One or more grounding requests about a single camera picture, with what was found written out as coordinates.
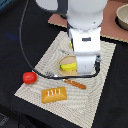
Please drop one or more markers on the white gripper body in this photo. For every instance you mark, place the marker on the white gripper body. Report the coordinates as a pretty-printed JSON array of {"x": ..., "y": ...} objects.
[{"x": 86, "y": 46}]

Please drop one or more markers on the yellow toy banana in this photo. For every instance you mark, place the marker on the yellow toy banana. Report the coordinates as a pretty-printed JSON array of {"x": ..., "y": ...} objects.
[{"x": 69, "y": 67}]

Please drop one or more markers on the orange toy bread pastry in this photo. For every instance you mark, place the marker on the orange toy bread pastry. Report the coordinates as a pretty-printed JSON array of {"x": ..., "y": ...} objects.
[{"x": 54, "y": 94}]

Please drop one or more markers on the red toy tomato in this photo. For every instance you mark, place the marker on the red toy tomato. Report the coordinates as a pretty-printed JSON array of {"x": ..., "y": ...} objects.
[{"x": 29, "y": 77}]

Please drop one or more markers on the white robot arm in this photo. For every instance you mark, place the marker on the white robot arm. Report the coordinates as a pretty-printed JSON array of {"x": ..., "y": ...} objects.
[{"x": 84, "y": 18}]

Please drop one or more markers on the tan round wooden plate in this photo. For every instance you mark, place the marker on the tan round wooden plate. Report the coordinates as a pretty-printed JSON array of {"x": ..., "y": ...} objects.
[{"x": 67, "y": 60}]

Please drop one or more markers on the cream ceramic bowl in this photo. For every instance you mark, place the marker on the cream ceramic bowl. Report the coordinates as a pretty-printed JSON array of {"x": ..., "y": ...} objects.
[{"x": 122, "y": 15}]

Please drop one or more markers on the beige woven placemat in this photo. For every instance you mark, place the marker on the beige woven placemat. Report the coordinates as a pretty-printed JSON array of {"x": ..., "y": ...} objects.
[{"x": 81, "y": 105}]

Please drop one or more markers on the fork with wooden handle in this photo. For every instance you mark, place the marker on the fork with wooden handle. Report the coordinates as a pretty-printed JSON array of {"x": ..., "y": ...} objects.
[{"x": 68, "y": 81}]

